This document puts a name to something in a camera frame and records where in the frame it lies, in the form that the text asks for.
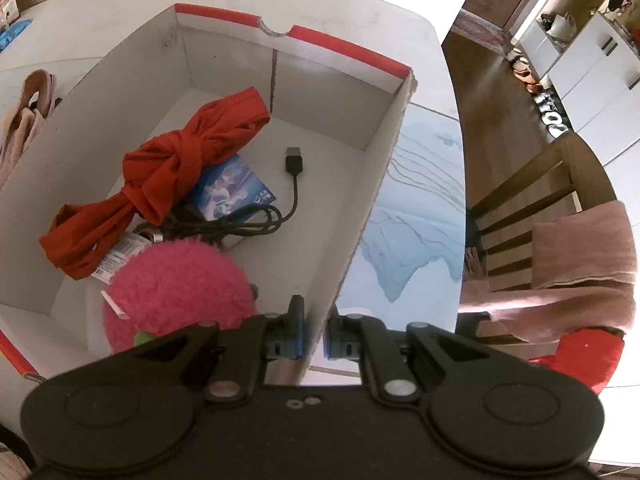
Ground horizontal slat wooden chair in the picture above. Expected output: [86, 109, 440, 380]
[467, 132, 618, 291]

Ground pink scarf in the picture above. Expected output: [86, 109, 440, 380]
[457, 200, 640, 343]

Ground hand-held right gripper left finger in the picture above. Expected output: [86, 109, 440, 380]
[135, 295, 307, 404]

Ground black usb cable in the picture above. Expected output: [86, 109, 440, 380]
[135, 146, 305, 248]

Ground brown shoes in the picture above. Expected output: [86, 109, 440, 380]
[510, 52, 540, 83]

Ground black white slippers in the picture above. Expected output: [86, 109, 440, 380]
[532, 87, 571, 136]

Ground white cardboard box red rim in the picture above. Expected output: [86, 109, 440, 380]
[0, 3, 416, 378]

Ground patterned red rug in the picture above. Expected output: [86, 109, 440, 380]
[452, 10, 513, 53]

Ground white wall cabinet unit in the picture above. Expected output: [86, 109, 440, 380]
[517, 0, 640, 211]

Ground red seat cushion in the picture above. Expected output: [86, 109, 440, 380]
[530, 327, 626, 393]

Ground white shopping bag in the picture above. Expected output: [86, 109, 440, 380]
[545, 12, 576, 41]

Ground pink plush strawberry toy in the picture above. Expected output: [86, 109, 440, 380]
[101, 240, 258, 356]

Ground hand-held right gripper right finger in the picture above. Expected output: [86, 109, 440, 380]
[322, 310, 496, 404]

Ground blue rubber gloves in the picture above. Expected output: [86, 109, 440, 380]
[0, 19, 33, 51]

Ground printed table mat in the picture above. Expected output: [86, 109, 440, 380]
[335, 105, 468, 311]

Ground blue tissue packet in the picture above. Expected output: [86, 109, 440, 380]
[187, 154, 277, 223]

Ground red knotted headband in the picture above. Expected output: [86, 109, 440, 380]
[40, 86, 272, 281]

